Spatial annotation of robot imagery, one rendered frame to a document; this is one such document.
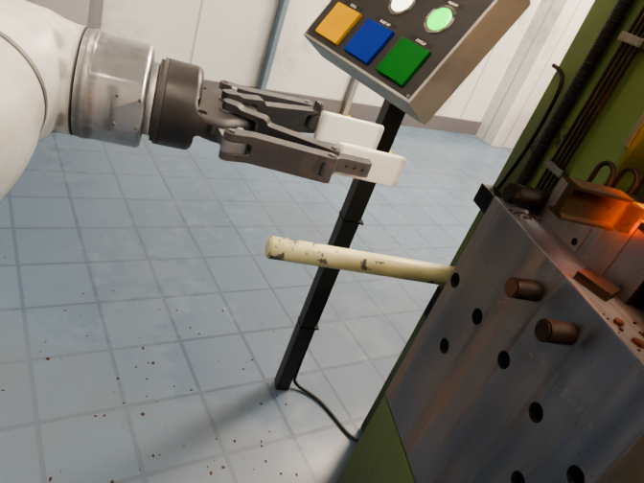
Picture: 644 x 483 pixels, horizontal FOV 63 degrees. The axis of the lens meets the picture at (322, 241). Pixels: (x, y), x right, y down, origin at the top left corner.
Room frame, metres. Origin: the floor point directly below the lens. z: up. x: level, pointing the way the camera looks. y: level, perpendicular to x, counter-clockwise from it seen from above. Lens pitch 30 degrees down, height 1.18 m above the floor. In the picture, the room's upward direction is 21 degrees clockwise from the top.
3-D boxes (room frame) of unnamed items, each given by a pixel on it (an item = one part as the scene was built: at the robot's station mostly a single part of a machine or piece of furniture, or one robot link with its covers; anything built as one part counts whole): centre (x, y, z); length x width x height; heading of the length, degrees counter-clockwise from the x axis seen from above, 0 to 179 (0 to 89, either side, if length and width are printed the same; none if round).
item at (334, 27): (1.13, 0.12, 1.01); 0.07 x 0.05 x 0.07; 47
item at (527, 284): (0.60, -0.26, 0.87); 0.04 x 0.03 x 0.03; 112
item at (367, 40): (1.06, 0.05, 1.01); 0.07 x 0.05 x 0.07; 47
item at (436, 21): (1.02, -0.05, 1.09); 0.05 x 0.03 x 0.04; 22
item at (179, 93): (0.45, 0.14, 1.00); 0.09 x 0.08 x 0.07; 112
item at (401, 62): (0.99, -0.02, 1.01); 0.07 x 0.05 x 0.07; 47
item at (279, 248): (0.95, -0.11, 0.62); 0.44 x 0.05 x 0.05; 112
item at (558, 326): (0.53, -0.29, 0.87); 0.04 x 0.03 x 0.03; 112
